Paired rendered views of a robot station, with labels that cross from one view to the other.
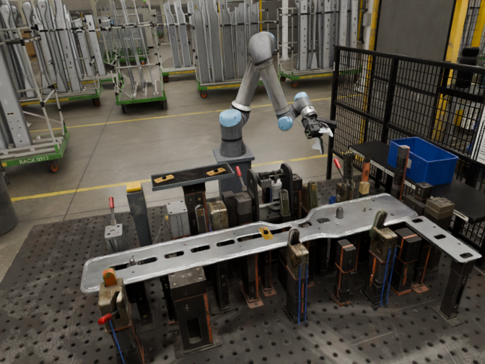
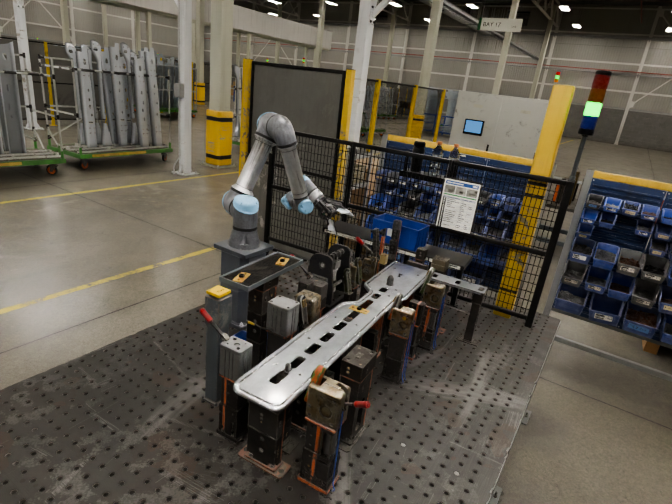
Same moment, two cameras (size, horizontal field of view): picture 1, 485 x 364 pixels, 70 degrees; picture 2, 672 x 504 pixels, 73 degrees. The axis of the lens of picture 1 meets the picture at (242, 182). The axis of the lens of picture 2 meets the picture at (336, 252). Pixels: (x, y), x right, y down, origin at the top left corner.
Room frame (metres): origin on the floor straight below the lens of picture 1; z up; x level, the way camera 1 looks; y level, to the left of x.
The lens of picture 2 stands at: (0.11, 1.28, 1.88)
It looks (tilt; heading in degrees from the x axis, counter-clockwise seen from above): 20 degrees down; 312
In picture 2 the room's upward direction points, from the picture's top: 7 degrees clockwise
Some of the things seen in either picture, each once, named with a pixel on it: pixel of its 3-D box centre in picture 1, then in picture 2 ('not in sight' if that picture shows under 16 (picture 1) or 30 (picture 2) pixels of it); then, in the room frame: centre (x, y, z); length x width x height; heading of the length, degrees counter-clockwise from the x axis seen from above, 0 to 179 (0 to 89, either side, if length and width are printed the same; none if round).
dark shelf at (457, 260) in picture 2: (414, 172); (394, 243); (1.60, -0.90, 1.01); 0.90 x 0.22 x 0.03; 16
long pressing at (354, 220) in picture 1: (261, 236); (358, 313); (1.15, -0.07, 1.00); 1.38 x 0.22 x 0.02; 106
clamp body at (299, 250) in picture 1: (296, 282); (397, 344); (1.01, -0.19, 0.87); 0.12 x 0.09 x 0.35; 16
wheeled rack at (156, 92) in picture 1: (136, 61); not in sight; (7.92, 2.14, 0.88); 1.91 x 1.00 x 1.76; 12
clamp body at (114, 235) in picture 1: (123, 264); (234, 389); (1.16, 0.53, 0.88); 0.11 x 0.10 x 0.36; 16
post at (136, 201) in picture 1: (143, 230); (217, 348); (1.35, 0.48, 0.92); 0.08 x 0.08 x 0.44; 16
